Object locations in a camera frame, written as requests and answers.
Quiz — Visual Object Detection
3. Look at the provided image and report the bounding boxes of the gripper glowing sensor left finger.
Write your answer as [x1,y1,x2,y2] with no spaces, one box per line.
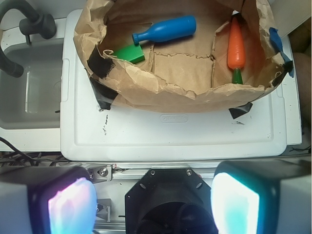
[0,166,97,234]

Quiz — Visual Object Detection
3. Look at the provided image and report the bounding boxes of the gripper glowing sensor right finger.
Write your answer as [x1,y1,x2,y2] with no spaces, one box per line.
[211,160,312,234]

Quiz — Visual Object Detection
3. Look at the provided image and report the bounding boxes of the green block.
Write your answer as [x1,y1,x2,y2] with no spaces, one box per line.
[113,44,145,64]

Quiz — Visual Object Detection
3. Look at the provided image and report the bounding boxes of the black tape right lower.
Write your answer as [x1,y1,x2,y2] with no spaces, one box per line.
[229,102,253,119]

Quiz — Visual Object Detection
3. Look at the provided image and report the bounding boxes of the black tape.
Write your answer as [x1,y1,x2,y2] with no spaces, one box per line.
[87,46,115,79]
[229,102,253,119]
[90,78,118,110]

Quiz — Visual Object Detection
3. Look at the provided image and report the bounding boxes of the grey sink basin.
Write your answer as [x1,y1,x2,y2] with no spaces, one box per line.
[0,17,69,130]

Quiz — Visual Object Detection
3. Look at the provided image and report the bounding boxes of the white plastic bin lid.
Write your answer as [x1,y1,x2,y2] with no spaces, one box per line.
[60,10,302,162]

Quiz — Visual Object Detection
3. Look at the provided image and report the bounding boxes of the black tape left lower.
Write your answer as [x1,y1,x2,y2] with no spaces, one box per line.
[90,78,118,110]

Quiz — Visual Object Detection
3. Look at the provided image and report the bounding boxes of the brown paper bag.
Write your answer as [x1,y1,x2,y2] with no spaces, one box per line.
[74,0,287,113]

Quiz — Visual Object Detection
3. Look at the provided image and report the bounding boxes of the black tape left upper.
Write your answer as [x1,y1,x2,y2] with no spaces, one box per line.
[87,46,115,79]

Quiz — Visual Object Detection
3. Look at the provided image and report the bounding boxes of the orange toy carrot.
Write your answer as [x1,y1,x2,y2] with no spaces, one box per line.
[227,17,246,84]

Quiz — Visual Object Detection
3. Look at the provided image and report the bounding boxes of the black faucet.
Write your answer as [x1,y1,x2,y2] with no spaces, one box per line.
[0,0,57,78]

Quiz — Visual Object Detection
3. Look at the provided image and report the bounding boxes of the blue toy bottle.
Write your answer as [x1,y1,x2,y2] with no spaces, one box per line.
[132,16,197,45]

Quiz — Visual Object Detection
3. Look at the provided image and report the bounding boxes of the black cable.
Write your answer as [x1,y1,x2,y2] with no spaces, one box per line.
[0,136,66,169]

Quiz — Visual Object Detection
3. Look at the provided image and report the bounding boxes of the black octagonal mount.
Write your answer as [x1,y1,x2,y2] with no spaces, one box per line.
[125,168,218,234]

